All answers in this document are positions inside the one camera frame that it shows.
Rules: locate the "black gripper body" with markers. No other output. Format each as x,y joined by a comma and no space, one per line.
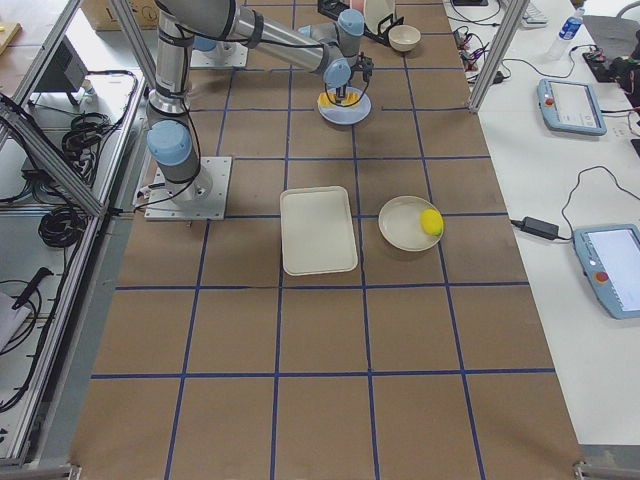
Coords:
343,93

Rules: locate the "orange striped bread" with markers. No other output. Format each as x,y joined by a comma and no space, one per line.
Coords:
329,99

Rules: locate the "blue plate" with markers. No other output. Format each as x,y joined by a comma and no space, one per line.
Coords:
350,109

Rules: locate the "cream plate in rack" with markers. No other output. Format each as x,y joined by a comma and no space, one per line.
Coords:
378,14

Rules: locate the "pink plate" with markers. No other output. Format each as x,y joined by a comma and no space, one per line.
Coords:
357,5

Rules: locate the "cream plate with lemon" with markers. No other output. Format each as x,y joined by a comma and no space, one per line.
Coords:
399,224

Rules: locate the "cream bowl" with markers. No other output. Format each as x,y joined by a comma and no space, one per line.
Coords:
404,38

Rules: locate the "black dish rack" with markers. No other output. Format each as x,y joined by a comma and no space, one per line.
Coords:
332,10

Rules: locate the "white rectangular tray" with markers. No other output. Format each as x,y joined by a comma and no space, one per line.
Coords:
317,231

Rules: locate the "yellow lemon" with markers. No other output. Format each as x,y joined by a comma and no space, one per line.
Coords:
432,222

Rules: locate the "upper teach pendant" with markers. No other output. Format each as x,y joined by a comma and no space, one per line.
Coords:
570,107

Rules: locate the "teach pendant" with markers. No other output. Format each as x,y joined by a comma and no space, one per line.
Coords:
609,257
570,107

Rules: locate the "black power adapter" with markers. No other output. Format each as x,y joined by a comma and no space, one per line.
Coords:
539,228

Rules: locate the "plastic water bottle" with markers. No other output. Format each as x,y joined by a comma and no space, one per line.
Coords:
566,34

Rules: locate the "lower teach pendant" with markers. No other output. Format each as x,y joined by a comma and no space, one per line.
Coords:
609,257

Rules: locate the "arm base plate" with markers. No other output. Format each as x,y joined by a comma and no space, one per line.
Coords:
204,199
216,61

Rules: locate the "aluminium frame post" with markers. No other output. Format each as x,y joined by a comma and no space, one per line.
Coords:
498,48

